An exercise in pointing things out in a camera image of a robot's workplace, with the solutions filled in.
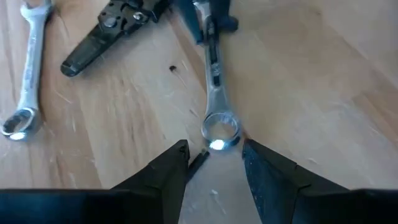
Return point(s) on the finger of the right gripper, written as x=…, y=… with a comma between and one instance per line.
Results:
x=224, y=15
x=189, y=18

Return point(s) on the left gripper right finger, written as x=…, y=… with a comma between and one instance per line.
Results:
x=311, y=205

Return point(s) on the silver combination wrench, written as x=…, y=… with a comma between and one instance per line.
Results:
x=214, y=93
x=31, y=62

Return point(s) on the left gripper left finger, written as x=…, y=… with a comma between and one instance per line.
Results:
x=93, y=208

